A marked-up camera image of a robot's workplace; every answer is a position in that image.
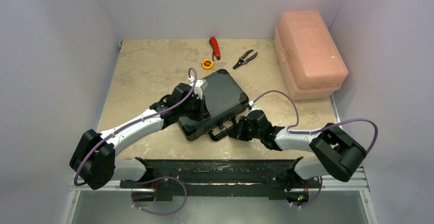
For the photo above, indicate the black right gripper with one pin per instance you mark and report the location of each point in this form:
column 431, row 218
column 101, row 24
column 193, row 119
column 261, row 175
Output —
column 235, row 128

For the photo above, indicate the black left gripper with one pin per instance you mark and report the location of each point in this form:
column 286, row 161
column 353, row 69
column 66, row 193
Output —
column 202, row 114

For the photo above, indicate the black poker carrying case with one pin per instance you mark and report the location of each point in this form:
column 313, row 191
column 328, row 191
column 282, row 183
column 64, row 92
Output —
column 224, row 99

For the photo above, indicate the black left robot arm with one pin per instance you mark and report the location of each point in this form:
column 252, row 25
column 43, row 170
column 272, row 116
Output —
column 95, row 159

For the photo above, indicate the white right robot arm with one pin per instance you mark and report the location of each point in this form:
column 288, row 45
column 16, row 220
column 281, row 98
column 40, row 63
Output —
column 335, row 152

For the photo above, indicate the yellow tape measure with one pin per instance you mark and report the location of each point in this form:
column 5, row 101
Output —
column 207, row 64

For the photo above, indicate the pink plastic storage box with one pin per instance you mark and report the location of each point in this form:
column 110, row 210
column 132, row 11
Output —
column 310, row 62

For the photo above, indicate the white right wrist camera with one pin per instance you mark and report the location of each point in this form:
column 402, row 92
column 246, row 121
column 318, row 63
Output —
column 253, row 106

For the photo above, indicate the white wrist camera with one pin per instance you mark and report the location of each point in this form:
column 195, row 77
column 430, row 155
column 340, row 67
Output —
column 198, row 87
column 253, row 106

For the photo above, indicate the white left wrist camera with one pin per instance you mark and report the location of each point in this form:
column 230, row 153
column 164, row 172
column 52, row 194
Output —
column 198, row 87

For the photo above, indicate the black wire stripper pliers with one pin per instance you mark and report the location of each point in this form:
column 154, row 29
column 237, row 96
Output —
column 245, row 59

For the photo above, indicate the red handled tool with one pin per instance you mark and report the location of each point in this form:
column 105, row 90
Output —
column 215, row 48

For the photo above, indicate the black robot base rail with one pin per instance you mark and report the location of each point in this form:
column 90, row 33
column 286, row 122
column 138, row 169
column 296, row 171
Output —
column 166, row 179

